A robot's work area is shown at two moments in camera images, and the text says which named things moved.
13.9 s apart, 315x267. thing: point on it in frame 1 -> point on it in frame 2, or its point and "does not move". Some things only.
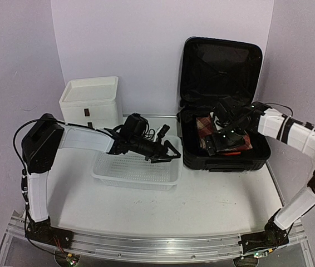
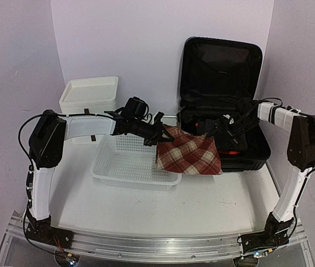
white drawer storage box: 93,102 does not move
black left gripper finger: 168,144 -> 170,139
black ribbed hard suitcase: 218,124 does not move
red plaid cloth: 205,128 -> 189,152
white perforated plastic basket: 133,172 does not move
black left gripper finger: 158,160 -> 153,141
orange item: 233,153 does not move
